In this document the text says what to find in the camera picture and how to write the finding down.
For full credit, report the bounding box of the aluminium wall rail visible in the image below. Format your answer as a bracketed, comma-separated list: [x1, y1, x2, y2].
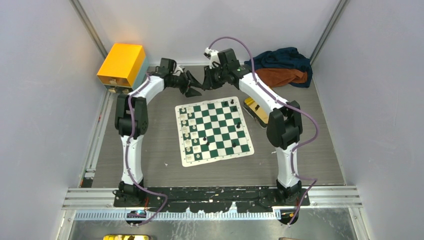
[69, 0, 108, 59]
[310, 0, 350, 65]

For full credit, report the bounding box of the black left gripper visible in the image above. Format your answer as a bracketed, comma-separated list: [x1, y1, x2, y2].
[169, 70, 202, 97]

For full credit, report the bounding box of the dark blue cloth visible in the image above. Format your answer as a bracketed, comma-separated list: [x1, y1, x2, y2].
[253, 47, 313, 88]

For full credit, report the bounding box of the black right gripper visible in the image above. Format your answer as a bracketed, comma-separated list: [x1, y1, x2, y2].
[202, 64, 228, 91]

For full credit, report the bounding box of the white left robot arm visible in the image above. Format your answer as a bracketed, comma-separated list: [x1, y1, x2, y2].
[113, 58, 202, 207]

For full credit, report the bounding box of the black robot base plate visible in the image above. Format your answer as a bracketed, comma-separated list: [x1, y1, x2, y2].
[113, 186, 310, 213]

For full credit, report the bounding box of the orange brown cloth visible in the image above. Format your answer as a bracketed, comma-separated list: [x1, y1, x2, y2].
[255, 68, 308, 88]

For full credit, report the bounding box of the gold metal tin tray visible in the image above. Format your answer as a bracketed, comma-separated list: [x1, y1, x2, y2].
[243, 97, 269, 129]

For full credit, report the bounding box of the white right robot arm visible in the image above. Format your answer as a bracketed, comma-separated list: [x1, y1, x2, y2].
[202, 47, 303, 206]

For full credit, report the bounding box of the green white chess mat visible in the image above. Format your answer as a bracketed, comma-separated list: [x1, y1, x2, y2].
[174, 96, 255, 168]

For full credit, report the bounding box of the yellow teal drawer box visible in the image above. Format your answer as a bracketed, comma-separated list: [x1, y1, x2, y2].
[97, 43, 150, 94]

